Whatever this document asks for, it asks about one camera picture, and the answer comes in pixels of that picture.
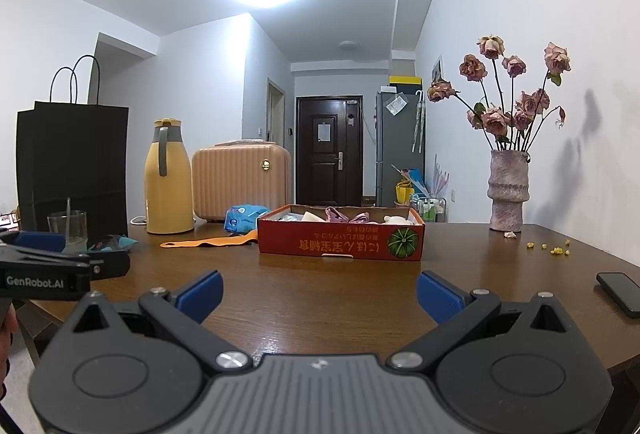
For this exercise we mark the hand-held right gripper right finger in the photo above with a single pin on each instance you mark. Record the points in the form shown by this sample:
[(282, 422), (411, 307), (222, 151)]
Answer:
[(436, 296)]

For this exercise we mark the red cardboard box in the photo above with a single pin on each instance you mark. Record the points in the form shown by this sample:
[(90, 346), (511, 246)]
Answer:
[(340, 241)]

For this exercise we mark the rack of bottles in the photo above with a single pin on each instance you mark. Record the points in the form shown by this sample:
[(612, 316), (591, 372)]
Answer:
[(429, 208)]

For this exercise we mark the blue crumpled wrapper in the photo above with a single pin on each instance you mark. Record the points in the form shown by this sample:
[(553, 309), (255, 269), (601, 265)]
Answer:
[(112, 243)]

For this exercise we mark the white folded umbrella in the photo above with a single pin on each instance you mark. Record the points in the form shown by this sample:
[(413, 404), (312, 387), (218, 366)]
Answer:
[(418, 124)]

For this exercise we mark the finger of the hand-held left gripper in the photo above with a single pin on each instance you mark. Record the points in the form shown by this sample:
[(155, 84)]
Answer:
[(40, 241), (110, 264)]

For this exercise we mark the wall picture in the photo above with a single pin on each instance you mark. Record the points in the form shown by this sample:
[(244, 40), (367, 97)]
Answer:
[(437, 70)]

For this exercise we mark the dark entrance door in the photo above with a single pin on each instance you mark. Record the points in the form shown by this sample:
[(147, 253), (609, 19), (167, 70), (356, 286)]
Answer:
[(327, 159)]

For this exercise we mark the pink ceramic vase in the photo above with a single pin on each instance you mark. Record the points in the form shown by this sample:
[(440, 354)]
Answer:
[(509, 194)]

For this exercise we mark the dried pink roses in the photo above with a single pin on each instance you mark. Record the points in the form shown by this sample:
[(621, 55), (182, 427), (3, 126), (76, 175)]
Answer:
[(495, 119)]

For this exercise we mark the purple dried grass bunch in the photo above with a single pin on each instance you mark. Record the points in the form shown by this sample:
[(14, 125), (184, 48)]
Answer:
[(441, 176)]

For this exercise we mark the small photo frame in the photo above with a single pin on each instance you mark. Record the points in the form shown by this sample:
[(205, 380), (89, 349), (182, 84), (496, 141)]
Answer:
[(9, 219)]

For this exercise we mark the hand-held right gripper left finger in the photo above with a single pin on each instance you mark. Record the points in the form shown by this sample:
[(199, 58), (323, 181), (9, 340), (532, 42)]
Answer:
[(201, 295)]

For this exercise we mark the yellow thermos jug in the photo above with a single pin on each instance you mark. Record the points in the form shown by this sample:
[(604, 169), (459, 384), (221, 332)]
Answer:
[(167, 184)]

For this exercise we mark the black paper bag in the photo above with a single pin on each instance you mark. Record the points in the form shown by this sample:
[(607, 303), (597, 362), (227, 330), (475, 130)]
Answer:
[(70, 164)]

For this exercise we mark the drinking glass with straw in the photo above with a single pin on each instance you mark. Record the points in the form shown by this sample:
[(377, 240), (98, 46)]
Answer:
[(67, 229)]

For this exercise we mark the yellow plush toy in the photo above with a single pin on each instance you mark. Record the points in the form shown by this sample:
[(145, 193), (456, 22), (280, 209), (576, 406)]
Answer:
[(395, 220)]

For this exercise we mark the blue wet wipes pack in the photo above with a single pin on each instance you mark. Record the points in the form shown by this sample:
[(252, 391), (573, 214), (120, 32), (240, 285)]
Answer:
[(245, 219)]

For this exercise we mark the yellow box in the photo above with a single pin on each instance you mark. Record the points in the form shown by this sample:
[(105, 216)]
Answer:
[(406, 80)]

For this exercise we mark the black smartphone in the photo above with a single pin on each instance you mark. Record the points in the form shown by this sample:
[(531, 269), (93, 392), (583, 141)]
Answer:
[(620, 291)]

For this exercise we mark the person's left hand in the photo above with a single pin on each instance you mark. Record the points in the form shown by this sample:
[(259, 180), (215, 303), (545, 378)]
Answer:
[(9, 334)]

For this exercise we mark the yellow bag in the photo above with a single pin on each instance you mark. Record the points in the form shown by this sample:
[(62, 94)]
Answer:
[(405, 193)]

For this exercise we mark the peach hard-shell suitcase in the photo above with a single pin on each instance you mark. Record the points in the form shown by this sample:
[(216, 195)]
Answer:
[(240, 184)]

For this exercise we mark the purple satin scrunchie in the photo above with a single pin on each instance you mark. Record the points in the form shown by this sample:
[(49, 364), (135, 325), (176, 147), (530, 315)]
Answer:
[(347, 215)]

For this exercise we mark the grey refrigerator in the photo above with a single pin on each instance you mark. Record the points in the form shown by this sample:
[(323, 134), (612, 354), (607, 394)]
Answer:
[(397, 149)]

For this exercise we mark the small ceiling lamp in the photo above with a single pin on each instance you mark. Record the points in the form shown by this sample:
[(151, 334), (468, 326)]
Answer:
[(349, 45)]

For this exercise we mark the white rectangular sponge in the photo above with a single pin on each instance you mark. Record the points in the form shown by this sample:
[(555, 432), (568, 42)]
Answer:
[(311, 216)]

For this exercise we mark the scattered yellow flower bits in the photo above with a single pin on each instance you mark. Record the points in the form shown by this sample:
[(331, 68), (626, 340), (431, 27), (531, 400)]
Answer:
[(555, 249)]

